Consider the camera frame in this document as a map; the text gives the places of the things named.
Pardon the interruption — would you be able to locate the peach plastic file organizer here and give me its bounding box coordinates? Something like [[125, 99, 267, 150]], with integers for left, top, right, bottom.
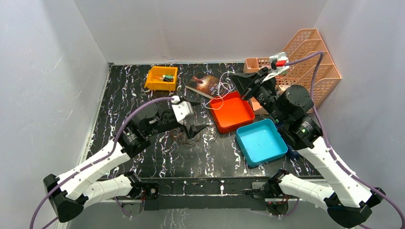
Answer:
[[243, 29, 342, 115]]

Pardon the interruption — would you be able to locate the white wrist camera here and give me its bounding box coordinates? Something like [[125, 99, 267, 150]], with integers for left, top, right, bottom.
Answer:
[[261, 52, 289, 82], [171, 95, 194, 125]]

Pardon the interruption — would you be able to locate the orange square tray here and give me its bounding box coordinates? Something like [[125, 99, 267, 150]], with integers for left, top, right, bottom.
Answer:
[[209, 91, 255, 134]]

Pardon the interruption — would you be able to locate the green marker pen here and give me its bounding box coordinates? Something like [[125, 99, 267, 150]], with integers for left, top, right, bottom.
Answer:
[[163, 75, 174, 80]]

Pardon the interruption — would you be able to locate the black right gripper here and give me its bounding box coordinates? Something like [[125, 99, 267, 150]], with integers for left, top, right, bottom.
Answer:
[[229, 67, 287, 124]]

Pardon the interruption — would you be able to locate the yellow plastic parts bin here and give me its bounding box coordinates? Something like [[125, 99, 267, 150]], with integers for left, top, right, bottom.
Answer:
[[144, 66, 178, 92]]

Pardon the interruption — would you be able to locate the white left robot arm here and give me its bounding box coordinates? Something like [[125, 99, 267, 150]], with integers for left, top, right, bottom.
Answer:
[[43, 96, 205, 223]]

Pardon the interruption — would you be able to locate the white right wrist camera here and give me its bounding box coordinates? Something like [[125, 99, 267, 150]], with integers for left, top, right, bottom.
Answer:
[[261, 52, 289, 82]]

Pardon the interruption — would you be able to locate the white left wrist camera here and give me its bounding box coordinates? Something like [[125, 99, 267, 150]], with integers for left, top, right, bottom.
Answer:
[[171, 95, 194, 125]]

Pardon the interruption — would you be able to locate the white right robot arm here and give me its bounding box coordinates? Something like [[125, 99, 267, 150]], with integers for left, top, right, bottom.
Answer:
[[229, 68, 384, 228]]

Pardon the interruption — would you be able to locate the dark blue square tray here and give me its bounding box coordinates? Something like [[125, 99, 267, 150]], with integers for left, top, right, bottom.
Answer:
[[276, 122, 301, 159]]

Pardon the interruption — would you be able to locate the light blue square tray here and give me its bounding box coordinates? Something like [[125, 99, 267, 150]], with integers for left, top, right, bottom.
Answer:
[[235, 119, 288, 167]]

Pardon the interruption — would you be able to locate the dark paperback book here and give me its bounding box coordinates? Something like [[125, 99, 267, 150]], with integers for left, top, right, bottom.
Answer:
[[185, 72, 232, 99]]

